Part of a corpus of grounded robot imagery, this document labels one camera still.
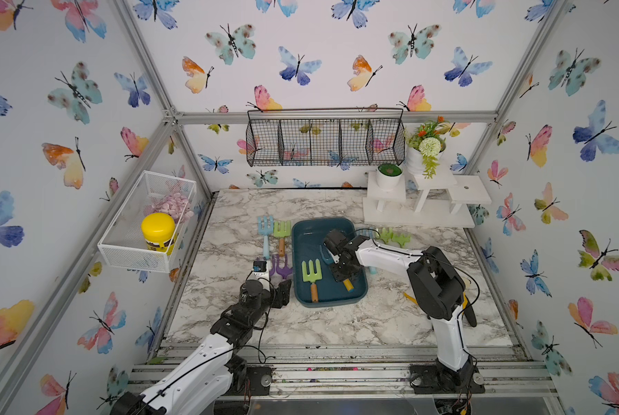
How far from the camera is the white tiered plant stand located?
1.03m

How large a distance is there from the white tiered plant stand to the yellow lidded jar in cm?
69

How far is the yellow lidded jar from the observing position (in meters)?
0.65
